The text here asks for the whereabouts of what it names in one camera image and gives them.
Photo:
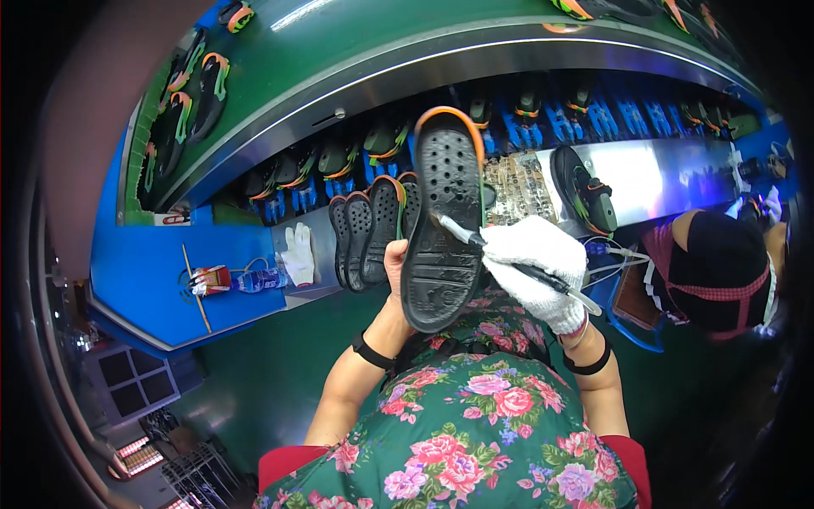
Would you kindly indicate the row of shoes on blue holders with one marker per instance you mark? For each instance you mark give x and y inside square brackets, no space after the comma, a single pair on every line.
[388,141]

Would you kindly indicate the person's right fingers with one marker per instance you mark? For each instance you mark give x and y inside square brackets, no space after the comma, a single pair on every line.
[512,245]

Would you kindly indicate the blue framed brown stool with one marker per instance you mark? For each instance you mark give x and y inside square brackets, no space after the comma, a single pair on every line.
[633,299]

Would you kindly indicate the thin wooden stick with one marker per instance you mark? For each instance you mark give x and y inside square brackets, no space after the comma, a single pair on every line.
[197,289]

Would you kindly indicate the glue stained pad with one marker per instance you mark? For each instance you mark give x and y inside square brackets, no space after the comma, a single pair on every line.
[521,191]

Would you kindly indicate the white cotton glove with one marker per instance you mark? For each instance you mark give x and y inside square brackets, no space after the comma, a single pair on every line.
[299,258]

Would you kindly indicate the grey grid panel cabinet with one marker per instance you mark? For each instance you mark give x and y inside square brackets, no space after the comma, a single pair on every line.
[130,382]

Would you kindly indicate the person's legs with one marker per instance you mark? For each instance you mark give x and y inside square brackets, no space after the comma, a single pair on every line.
[502,328]

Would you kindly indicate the person's right hand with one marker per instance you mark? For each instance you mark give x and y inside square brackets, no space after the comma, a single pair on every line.
[547,273]

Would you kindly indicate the black wrist band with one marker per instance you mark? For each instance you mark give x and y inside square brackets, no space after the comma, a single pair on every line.
[591,368]
[369,355]

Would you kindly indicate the person's left hand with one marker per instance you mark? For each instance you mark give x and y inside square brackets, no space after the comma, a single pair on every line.
[391,299]

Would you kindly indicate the red and white packet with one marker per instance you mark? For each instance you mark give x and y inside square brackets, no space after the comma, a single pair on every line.
[211,280]

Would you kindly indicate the clear plastic water bottle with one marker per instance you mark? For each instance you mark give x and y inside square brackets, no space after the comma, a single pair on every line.
[261,280]

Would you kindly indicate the green conveyor belt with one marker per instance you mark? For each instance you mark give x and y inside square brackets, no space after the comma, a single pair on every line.
[350,57]

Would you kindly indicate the black perforated shoe sole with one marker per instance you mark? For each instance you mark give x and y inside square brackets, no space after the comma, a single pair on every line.
[357,238]
[383,222]
[338,238]
[411,203]

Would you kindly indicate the black shoe sole orange rim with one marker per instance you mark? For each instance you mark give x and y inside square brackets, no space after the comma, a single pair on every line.
[445,191]

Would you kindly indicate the person's body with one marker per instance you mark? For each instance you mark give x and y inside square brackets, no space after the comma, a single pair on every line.
[458,439]

